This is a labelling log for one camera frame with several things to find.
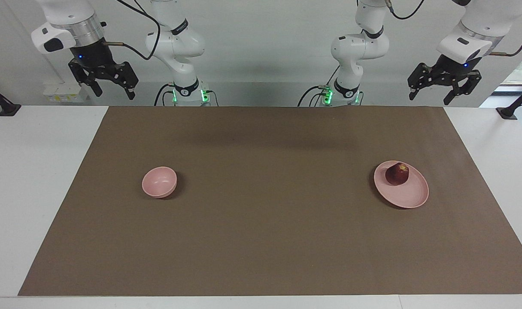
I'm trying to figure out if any black clamp stand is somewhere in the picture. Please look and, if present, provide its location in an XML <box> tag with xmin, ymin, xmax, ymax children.
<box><xmin>0</xmin><ymin>82</ymin><xmax>21</xmax><ymax>117</ymax></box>
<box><xmin>496</xmin><ymin>84</ymin><xmax>522</xmax><ymax>120</ymax></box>

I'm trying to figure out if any white wall socket box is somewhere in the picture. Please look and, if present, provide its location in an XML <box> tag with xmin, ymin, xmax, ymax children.
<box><xmin>43</xmin><ymin>82</ymin><xmax>90</xmax><ymax>103</ymax></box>

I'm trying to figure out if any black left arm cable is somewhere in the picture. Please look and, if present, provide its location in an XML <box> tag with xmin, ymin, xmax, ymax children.
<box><xmin>385</xmin><ymin>0</ymin><xmax>522</xmax><ymax>57</ymax></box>

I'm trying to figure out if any pink bowl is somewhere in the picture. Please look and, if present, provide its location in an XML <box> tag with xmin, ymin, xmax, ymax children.
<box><xmin>142</xmin><ymin>167</ymin><xmax>178</xmax><ymax>199</ymax></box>

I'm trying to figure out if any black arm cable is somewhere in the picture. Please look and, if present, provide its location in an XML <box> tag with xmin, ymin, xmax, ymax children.
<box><xmin>385</xmin><ymin>0</ymin><xmax>522</xmax><ymax>57</ymax></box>
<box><xmin>104</xmin><ymin>0</ymin><xmax>161</xmax><ymax>61</ymax></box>

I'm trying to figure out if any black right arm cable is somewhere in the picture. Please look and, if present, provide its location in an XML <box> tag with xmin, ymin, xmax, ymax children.
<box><xmin>104</xmin><ymin>0</ymin><xmax>161</xmax><ymax>61</ymax></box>

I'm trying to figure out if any brown table mat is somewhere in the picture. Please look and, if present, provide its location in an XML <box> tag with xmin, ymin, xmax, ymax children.
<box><xmin>18</xmin><ymin>106</ymin><xmax>522</xmax><ymax>297</ymax></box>

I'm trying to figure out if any dark red apple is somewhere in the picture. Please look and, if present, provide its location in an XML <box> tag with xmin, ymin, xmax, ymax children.
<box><xmin>385</xmin><ymin>162</ymin><xmax>410</xmax><ymax>186</ymax></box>

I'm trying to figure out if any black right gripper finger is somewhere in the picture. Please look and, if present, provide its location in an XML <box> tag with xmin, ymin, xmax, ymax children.
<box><xmin>115</xmin><ymin>62</ymin><xmax>140</xmax><ymax>101</ymax></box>
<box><xmin>73</xmin><ymin>68</ymin><xmax>103</xmax><ymax>98</ymax></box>

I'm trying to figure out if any pink plate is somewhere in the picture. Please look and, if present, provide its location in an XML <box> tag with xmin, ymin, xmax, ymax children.
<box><xmin>373</xmin><ymin>161</ymin><xmax>429</xmax><ymax>209</ymax></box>

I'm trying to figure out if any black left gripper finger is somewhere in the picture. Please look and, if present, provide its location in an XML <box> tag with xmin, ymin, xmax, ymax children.
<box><xmin>443</xmin><ymin>70</ymin><xmax>482</xmax><ymax>106</ymax></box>
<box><xmin>407</xmin><ymin>63</ymin><xmax>438</xmax><ymax>101</ymax></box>

